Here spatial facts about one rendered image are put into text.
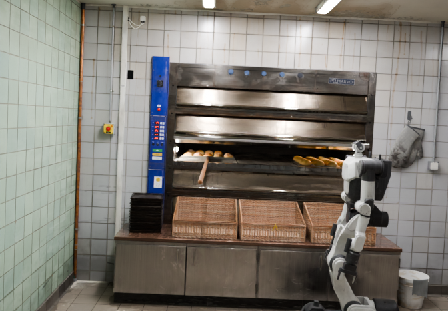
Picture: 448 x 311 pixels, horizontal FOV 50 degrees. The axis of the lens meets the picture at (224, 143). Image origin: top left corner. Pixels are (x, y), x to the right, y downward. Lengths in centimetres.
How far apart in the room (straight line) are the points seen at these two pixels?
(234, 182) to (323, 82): 126
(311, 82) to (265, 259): 169
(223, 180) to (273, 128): 68
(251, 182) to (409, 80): 177
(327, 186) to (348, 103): 81
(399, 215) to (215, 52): 232
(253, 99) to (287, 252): 143
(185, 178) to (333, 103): 156
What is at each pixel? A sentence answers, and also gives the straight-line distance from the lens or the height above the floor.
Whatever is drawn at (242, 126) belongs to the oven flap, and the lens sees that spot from 455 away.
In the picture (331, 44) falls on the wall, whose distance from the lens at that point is 472.
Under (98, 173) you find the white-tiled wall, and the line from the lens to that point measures 471.
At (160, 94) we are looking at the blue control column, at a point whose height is 180.
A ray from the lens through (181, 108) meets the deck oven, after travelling 456.
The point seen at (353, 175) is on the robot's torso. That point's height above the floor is 126.
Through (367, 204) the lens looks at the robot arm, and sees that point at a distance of 336.
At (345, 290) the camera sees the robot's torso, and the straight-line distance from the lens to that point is 371.
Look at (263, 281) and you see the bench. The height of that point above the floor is 25.
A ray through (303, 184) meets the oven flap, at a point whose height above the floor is 102.
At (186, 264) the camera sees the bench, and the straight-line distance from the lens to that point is 420.
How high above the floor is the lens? 161
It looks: 3 degrees down
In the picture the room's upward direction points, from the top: 3 degrees clockwise
